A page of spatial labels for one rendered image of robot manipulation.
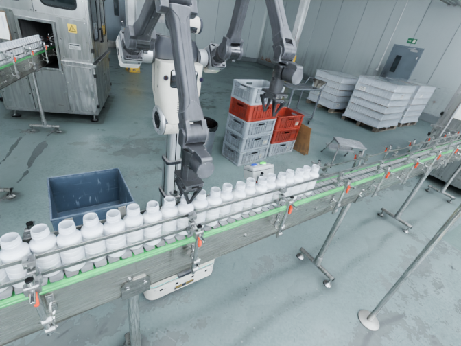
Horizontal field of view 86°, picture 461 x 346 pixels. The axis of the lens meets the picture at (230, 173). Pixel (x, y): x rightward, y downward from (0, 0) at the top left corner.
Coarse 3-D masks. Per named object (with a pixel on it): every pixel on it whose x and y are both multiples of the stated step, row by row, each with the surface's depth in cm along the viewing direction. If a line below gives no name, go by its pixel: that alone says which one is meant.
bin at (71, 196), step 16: (64, 176) 118; (80, 176) 123; (96, 176) 127; (112, 176) 132; (48, 192) 107; (64, 192) 122; (80, 192) 127; (96, 192) 132; (112, 192) 137; (128, 192) 117; (64, 208) 127; (80, 208) 131; (96, 208) 133; (112, 208) 106; (80, 224) 102
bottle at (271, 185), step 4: (268, 176) 108; (272, 176) 111; (268, 180) 108; (272, 180) 108; (268, 184) 109; (272, 184) 109; (268, 188) 109; (272, 188) 109; (272, 192) 111; (268, 196) 111; (264, 200) 113; (268, 200) 113
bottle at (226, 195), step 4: (224, 184) 97; (228, 184) 98; (224, 188) 95; (228, 188) 95; (220, 192) 98; (224, 192) 96; (228, 192) 96; (220, 196) 96; (224, 196) 96; (228, 196) 96; (232, 196) 98; (224, 200) 96; (228, 200) 97; (220, 208) 99; (224, 208) 98; (228, 208) 99; (220, 212) 100; (224, 212) 99; (228, 212) 101; (220, 216) 100; (220, 220) 102; (224, 220) 102
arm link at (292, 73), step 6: (276, 48) 95; (282, 48) 93; (276, 54) 95; (276, 60) 96; (282, 60) 95; (288, 60) 99; (288, 66) 94; (294, 66) 92; (300, 66) 93; (288, 72) 94; (294, 72) 92; (300, 72) 94; (282, 78) 98; (288, 78) 94; (294, 78) 94; (300, 78) 95; (294, 84) 95
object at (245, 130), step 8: (232, 120) 338; (240, 120) 325; (264, 120) 337; (272, 120) 349; (232, 128) 343; (240, 128) 330; (248, 128) 325; (256, 128) 336; (264, 128) 348; (272, 128) 360; (248, 136) 332
